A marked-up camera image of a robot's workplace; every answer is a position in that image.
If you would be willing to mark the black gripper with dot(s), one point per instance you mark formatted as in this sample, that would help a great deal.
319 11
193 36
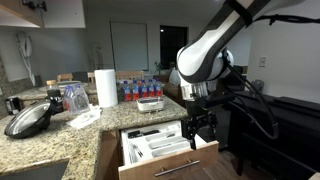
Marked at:
196 110

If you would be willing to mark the wooden drawer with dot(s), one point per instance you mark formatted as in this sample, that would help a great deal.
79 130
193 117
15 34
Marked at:
166 161

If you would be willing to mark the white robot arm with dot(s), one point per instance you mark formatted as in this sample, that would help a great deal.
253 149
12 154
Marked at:
206 56

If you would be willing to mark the brown sofa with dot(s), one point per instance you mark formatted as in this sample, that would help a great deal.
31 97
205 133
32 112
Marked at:
173 91

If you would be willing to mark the white cutlery tray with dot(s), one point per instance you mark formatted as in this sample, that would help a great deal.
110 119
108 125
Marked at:
156 146

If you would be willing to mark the white rectangular container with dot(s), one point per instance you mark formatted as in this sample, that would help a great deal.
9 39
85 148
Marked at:
150 105

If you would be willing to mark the metal cutlery piece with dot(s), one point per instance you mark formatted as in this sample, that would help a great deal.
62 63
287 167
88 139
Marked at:
137 150

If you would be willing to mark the green house plant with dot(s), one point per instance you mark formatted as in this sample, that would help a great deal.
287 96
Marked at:
160 67

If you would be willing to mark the dark doorway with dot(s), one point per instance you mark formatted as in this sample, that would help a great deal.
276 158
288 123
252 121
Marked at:
173 46

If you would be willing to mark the black low furniture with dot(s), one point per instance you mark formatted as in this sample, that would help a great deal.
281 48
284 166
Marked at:
293 133

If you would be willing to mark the wide wooden chair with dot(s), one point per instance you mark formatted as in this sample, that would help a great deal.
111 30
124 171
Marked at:
130 74

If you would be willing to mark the wooden base cabinet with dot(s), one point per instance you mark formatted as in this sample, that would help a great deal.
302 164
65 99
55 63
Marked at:
108 153

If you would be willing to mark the white paper towel roll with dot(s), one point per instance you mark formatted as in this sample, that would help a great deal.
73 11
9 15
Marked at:
106 88

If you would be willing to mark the white paper sheet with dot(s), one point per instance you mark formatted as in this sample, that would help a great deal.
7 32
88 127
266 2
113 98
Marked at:
83 118

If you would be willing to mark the clear plastic bag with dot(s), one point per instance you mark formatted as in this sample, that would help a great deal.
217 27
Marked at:
78 100

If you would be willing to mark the dark jar with tan lid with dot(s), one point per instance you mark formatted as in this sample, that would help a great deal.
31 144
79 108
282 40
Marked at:
53 93

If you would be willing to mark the black device on cabinet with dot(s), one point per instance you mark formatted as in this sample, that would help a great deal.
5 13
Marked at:
35 4

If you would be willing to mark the wooden upper cabinet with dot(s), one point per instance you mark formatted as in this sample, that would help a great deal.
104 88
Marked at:
16 10

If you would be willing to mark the white wall outlet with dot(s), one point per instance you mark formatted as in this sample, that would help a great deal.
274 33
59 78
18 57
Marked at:
262 61

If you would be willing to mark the white board with dark frame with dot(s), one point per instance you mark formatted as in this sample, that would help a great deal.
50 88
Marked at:
130 46

